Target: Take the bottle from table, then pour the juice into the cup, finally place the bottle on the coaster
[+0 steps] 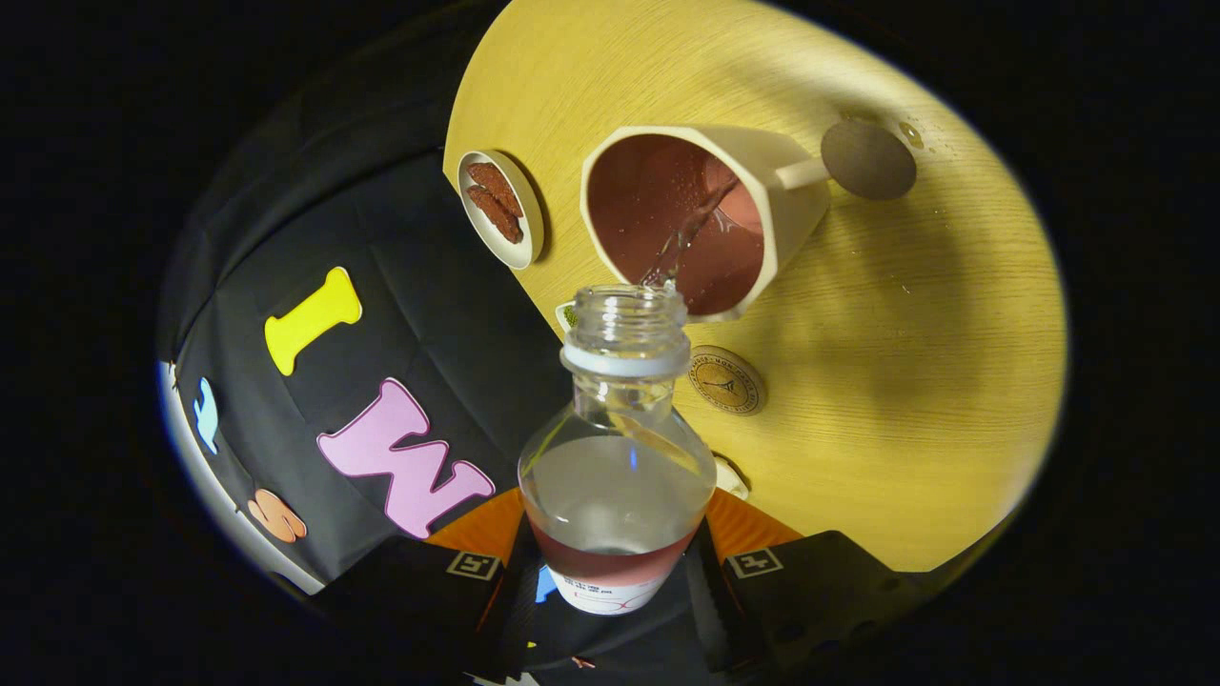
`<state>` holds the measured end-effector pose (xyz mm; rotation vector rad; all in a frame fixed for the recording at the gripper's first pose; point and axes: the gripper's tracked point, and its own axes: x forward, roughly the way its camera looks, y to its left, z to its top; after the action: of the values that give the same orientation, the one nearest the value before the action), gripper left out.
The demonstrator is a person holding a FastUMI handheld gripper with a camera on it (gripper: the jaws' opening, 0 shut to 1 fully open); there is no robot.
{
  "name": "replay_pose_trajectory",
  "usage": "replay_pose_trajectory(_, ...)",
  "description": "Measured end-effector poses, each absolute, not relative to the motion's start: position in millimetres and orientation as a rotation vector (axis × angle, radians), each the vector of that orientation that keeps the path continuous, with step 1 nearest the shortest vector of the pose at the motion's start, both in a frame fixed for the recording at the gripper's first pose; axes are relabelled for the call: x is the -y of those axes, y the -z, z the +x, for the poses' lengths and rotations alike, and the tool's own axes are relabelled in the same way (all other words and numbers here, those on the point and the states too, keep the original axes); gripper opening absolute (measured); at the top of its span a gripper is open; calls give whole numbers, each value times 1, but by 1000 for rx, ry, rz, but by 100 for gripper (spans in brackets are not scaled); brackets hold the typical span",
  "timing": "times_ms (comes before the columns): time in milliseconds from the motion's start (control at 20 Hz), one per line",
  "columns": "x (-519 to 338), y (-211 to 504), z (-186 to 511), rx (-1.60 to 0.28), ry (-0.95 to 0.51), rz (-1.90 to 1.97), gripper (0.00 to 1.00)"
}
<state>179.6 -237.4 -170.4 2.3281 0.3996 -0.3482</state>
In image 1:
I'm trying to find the clear juice bottle pink label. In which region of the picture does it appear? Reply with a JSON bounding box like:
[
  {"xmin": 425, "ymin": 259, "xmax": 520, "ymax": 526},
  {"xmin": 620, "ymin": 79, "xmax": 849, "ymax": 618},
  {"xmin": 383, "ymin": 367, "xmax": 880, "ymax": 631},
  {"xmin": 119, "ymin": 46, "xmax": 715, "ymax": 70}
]
[{"xmin": 518, "ymin": 284, "xmax": 719, "ymax": 616}]

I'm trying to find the black backdrop cloth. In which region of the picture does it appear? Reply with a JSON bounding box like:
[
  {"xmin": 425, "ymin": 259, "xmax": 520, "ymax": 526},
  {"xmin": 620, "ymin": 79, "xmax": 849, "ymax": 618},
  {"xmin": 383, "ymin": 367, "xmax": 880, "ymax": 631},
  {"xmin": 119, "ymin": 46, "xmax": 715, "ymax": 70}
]
[{"xmin": 157, "ymin": 57, "xmax": 725, "ymax": 686}]

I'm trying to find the round white plate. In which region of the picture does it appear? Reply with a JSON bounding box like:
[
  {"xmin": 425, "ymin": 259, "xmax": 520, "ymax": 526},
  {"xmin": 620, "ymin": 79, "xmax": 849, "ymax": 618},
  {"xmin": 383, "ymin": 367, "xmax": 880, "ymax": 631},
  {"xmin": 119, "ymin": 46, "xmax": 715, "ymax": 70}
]
[{"xmin": 457, "ymin": 150, "xmax": 545, "ymax": 271}]

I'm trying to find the wooden table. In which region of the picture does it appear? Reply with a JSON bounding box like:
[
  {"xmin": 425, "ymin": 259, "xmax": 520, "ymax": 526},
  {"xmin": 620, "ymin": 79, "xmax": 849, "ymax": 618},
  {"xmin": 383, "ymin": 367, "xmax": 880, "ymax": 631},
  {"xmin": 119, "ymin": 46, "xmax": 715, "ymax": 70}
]
[{"xmin": 443, "ymin": 0, "xmax": 1068, "ymax": 573}]

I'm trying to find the reddish meat slice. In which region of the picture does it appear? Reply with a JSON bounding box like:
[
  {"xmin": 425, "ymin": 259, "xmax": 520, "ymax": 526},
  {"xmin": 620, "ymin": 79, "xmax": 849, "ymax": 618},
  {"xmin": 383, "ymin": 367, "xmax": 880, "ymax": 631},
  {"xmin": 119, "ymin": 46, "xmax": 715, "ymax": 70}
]
[
  {"xmin": 464, "ymin": 184, "xmax": 524, "ymax": 245},
  {"xmin": 465, "ymin": 161, "xmax": 523, "ymax": 218}
]

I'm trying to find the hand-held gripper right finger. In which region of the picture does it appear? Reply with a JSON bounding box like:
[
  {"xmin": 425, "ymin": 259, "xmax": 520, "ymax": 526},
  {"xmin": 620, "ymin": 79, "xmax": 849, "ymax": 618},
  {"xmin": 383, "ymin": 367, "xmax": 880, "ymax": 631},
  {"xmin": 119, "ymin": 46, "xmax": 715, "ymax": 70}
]
[{"xmin": 688, "ymin": 488, "xmax": 930, "ymax": 674}]

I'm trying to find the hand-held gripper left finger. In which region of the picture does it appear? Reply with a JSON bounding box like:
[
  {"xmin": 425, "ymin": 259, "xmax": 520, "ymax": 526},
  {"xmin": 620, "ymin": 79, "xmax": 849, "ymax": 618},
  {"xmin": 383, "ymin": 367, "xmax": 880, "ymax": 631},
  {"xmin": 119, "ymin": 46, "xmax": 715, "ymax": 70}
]
[{"xmin": 319, "ymin": 488, "xmax": 540, "ymax": 682}]

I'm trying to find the round brown coaster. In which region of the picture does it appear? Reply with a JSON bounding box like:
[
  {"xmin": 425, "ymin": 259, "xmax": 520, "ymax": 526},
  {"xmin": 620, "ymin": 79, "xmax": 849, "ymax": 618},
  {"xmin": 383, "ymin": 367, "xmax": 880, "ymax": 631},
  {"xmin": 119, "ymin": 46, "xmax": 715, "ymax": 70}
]
[{"xmin": 687, "ymin": 345, "xmax": 768, "ymax": 416}]

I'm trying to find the beige cup with handle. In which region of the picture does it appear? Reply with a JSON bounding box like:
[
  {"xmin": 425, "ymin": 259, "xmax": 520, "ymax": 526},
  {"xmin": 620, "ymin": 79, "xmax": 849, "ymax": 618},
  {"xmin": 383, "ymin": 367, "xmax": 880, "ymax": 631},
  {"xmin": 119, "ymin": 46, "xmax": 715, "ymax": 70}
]
[{"xmin": 579, "ymin": 116, "xmax": 918, "ymax": 323}]

